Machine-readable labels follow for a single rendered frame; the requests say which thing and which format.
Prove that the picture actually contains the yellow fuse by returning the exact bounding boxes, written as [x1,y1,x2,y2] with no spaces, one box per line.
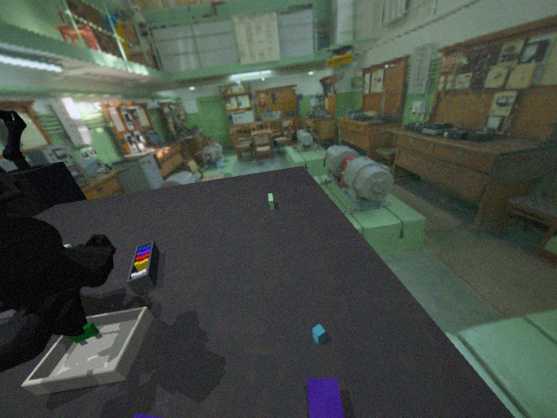
[134,259,149,271]

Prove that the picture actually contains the purple cube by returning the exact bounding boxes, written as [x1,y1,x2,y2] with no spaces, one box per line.
[133,413,163,418]
[307,378,345,418]

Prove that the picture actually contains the small teal block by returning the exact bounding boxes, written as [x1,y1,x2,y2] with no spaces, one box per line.
[312,323,325,344]

